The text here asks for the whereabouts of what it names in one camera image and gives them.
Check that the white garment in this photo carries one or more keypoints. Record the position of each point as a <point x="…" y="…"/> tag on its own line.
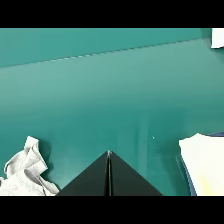
<point x="205" y="166"/>

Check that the blue garment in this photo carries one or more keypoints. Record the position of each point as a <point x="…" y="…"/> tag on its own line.
<point x="188" y="180"/>

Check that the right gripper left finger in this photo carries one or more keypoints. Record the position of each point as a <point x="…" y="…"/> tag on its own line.
<point x="93" y="181"/>

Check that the grey T-shirt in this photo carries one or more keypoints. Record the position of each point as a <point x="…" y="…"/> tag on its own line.
<point x="23" y="176"/>

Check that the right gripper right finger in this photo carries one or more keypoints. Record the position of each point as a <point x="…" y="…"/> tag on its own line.
<point x="126" y="181"/>

